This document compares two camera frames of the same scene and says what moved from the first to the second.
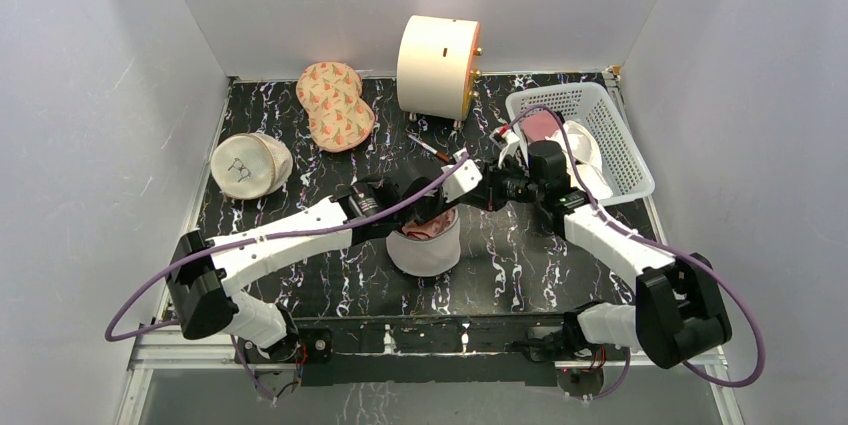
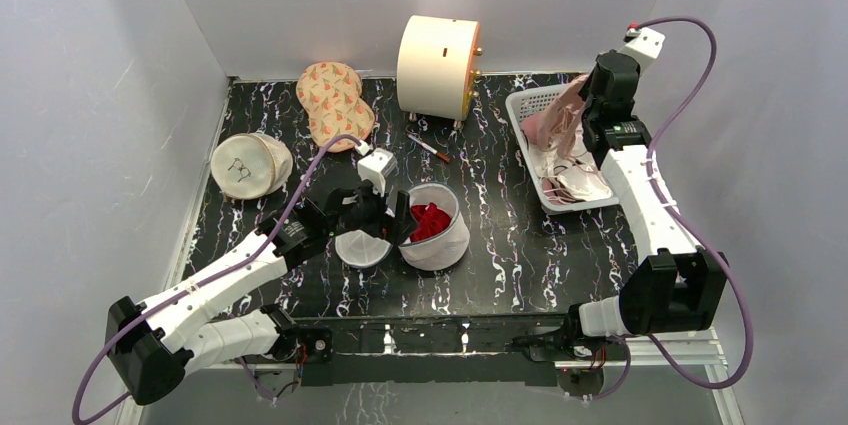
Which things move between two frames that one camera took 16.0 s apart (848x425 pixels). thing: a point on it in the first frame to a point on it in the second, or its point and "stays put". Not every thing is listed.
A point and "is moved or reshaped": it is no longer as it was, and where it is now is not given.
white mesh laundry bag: x=430 y=257 is moved or reshaped
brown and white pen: x=440 y=155 stays put
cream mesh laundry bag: x=250 y=166 stays put
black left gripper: x=439 y=205 to x=394 y=230
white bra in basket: x=589 y=157 stays put
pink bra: x=432 y=227 to x=555 y=125
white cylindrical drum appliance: x=438 y=66 stays put
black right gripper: x=502 y=175 to x=586 y=92
